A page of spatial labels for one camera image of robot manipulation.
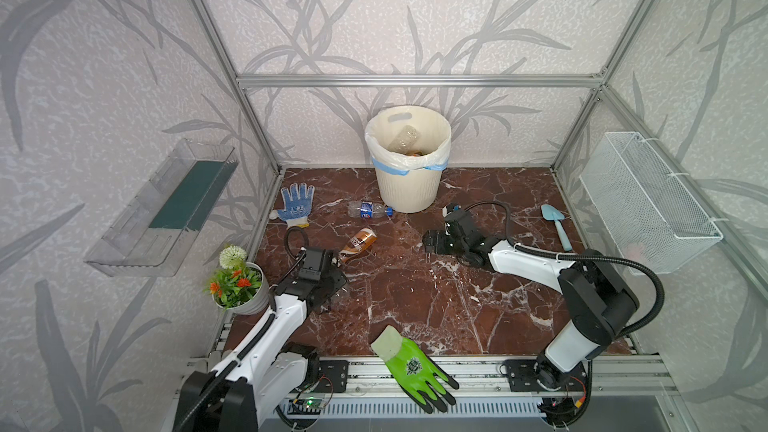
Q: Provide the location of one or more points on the potted artificial flower plant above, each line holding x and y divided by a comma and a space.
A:
239, 285

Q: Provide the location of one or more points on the teal garden trowel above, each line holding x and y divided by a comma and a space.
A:
553, 215

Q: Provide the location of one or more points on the Nescafe bottle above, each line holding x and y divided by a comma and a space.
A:
358, 244

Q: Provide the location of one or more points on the cream plastic waste bin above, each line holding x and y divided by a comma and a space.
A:
411, 193

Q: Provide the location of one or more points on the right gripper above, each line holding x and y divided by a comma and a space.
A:
442, 243

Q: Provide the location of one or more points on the blue label bottle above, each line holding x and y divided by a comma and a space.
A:
368, 210

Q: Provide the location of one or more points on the clear unlabelled plastic bottle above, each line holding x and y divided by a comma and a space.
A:
404, 141

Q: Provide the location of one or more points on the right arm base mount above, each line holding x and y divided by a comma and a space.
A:
533, 375

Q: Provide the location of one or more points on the blue dotted work glove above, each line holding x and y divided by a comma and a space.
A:
297, 201

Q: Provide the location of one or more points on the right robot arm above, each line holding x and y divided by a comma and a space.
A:
599, 301

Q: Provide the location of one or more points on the white wire mesh basket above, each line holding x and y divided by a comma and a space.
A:
651, 216

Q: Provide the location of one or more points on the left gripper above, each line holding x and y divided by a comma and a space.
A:
330, 282

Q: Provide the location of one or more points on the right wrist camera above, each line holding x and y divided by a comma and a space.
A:
452, 211

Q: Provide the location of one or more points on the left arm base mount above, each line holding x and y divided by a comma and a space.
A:
318, 375

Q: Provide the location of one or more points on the white bin liner bag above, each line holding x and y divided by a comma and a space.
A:
434, 141

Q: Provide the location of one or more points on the clear acrylic wall shelf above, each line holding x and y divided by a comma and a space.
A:
157, 229

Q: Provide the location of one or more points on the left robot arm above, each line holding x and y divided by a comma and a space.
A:
243, 389

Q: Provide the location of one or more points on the green rubber work glove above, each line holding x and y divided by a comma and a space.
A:
415, 373

